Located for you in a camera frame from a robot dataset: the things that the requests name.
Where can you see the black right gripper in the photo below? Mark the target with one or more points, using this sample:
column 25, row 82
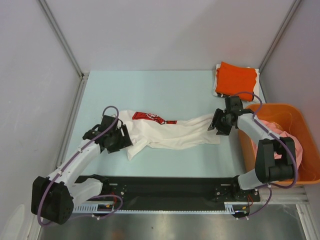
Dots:
column 215, row 119

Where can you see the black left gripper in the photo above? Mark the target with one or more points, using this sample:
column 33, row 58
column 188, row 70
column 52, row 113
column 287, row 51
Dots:
column 125, row 140

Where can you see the white t-shirt red graphic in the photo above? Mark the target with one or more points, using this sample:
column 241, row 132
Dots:
column 151, row 130

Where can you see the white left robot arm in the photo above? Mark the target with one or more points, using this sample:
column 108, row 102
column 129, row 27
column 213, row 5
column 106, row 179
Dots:
column 54, row 197

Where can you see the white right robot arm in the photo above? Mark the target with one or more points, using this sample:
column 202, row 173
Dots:
column 275, row 161

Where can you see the orange plastic bin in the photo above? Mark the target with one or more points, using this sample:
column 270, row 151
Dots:
column 285, row 121

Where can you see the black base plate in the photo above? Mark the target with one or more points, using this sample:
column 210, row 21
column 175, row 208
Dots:
column 176, row 193

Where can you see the aluminium frame rail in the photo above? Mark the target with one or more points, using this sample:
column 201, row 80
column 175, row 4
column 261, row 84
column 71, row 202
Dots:
column 54, row 94

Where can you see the white slotted cable duct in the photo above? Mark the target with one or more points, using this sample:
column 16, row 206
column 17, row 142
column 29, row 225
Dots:
column 228, row 208

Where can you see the right corner frame post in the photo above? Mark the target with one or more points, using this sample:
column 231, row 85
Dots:
column 293, row 9

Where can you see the corner frame post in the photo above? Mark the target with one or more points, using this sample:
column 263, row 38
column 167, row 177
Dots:
column 53, row 23
column 293, row 9

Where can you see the left corner frame post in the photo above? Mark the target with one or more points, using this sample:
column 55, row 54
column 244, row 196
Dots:
column 53, row 23

